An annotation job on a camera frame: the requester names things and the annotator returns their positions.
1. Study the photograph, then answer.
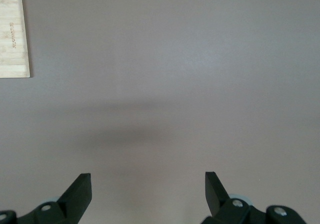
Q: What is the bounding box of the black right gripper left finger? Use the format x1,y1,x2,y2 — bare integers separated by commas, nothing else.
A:
0,173,92,224

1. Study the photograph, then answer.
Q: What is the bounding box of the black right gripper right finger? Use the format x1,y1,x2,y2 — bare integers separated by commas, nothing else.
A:
201,172,307,224

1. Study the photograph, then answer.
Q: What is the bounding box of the bamboo cutting board, metal handle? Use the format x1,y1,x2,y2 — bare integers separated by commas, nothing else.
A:
0,0,31,79

